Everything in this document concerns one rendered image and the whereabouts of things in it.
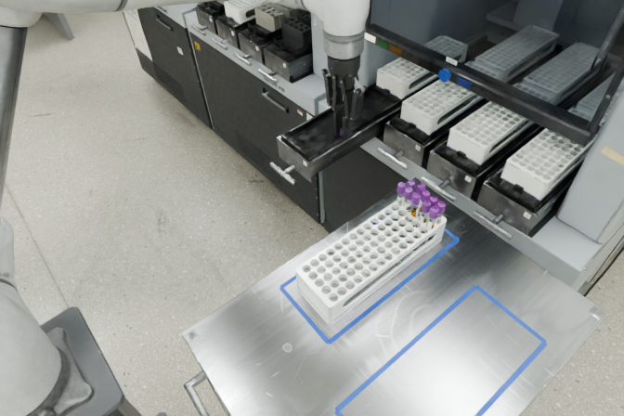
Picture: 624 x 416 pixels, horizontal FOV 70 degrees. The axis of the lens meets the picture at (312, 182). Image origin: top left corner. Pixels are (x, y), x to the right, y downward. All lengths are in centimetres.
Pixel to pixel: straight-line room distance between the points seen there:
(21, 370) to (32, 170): 193
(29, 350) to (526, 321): 83
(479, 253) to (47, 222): 196
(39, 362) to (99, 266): 122
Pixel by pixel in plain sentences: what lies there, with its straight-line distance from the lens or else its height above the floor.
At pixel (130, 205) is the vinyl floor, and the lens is 230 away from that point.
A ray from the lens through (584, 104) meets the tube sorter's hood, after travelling 99.
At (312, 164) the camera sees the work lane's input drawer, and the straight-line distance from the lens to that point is 111.
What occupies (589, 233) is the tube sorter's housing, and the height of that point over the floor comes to 75.
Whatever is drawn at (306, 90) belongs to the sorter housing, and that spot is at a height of 73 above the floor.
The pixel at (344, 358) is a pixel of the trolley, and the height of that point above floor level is 82.
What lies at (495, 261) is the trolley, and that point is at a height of 82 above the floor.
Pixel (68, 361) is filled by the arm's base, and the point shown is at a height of 73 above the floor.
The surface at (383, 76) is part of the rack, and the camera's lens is 131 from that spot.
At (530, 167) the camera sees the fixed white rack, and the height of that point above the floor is 86.
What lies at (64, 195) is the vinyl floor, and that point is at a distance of 251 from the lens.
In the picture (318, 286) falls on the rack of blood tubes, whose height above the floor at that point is 87.
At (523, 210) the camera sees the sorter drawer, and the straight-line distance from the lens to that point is 108.
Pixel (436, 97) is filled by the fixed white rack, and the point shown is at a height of 86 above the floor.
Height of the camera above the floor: 156
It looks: 45 degrees down
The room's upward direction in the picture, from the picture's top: 3 degrees counter-clockwise
